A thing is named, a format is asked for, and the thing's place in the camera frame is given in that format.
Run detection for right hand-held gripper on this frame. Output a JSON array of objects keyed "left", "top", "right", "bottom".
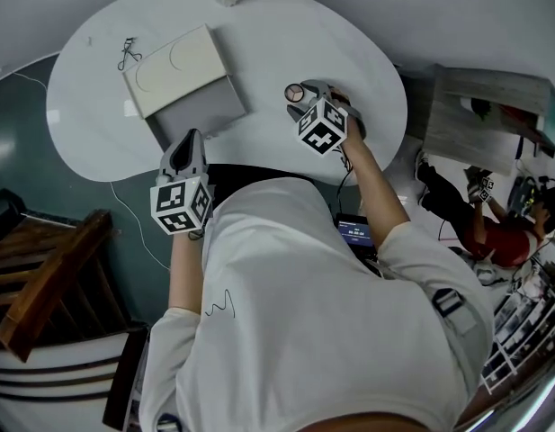
[{"left": 285, "top": 78, "right": 366, "bottom": 157}]

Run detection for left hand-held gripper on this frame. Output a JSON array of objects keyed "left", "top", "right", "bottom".
[{"left": 149, "top": 128, "right": 214, "bottom": 236}]

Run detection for small round metal object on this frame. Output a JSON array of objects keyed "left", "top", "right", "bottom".
[{"left": 283, "top": 84, "right": 308, "bottom": 104}]

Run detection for grey box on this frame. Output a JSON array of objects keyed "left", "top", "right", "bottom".
[{"left": 121, "top": 22, "right": 248, "bottom": 147}]

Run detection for person's left forearm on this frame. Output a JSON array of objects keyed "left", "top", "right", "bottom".
[{"left": 167, "top": 229, "right": 207, "bottom": 320}]

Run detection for person's right forearm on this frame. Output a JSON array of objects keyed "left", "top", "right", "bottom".
[{"left": 342, "top": 128, "right": 412, "bottom": 249}]

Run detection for white curved table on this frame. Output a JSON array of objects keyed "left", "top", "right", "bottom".
[{"left": 46, "top": 0, "right": 409, "bottom": 185}]

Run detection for white storage rack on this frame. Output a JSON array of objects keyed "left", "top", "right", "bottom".
[{"left": 480, "top": 240, "right": 555, "bottom": 392}]

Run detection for person's black trousers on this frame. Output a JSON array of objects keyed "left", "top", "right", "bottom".
[{"left": 207, "top": 164, "right": 315, "bottom": 211}]

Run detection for black screen device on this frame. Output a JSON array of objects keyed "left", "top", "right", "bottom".
[{"left": 335, "top": 212, "right": 378, "bottom": 261}]

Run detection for grey wooden shelf desk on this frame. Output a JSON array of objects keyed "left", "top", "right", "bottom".
[{"left": 422, "top": 63, "right": 555, "bottom": 176}]

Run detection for small potted plant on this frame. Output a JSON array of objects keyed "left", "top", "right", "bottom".
[{"left": 458, "top": 96, "right": 497, "bottom": 123}]

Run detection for person's white shirt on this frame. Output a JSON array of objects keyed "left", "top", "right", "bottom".
[{"left": 139, "top": 176, "right": 497, "bottom": 432}]

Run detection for white floor cable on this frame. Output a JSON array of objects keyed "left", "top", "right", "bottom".
[{"left": 10, "top": 71, "right": 171, "bottom": 272}]

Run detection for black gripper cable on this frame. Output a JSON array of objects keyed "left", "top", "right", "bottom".
[{"left": 336, "top": 148, "right": 355, "bottom": 215}]

